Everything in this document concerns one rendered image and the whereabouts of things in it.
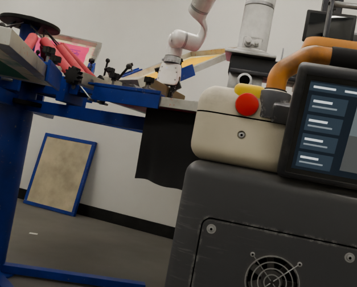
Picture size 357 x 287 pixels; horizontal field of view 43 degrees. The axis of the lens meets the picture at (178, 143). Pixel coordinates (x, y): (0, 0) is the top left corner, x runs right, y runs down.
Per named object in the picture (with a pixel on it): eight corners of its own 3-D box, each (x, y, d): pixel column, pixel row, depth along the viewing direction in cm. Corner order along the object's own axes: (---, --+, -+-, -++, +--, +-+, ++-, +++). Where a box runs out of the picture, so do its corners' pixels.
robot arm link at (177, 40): (195, 32, 196) (175, 25, 192) (191, 56, 196) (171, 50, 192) (181, 37, 210) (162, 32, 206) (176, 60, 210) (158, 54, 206)
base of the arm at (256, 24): (271, 52, 135) (280, 1, 135) (230, 45, 136) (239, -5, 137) (269, 63, 150) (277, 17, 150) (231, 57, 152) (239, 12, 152)
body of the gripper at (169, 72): (158, 58, 203) (154, 82, 203) (179, 60, 199) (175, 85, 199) (165, 62, 210) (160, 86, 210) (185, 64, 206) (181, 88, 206)
